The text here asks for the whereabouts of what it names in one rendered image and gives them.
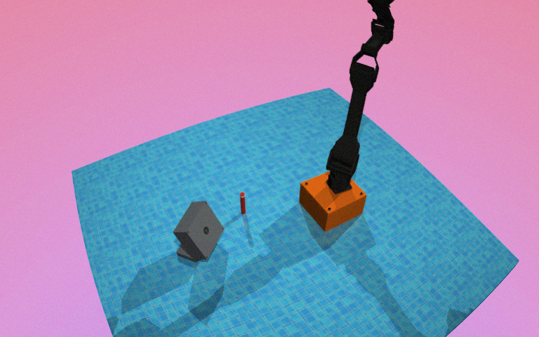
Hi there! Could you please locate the dark grey sloped panel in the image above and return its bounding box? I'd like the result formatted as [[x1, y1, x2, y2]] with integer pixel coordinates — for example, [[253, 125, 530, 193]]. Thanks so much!
[[173, 200, 224, 263]]

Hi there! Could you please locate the dark red peg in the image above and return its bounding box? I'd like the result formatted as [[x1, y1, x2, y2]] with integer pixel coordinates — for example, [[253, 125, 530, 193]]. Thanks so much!
[[240, 192, 246, 214]]

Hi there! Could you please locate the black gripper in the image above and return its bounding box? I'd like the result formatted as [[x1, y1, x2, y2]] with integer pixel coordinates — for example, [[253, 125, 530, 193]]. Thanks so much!
[[367, 0, 382, 13]]

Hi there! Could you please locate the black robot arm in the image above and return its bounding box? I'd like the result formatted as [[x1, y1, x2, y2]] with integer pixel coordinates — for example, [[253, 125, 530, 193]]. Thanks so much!
[[326, 0, 394, 194]]

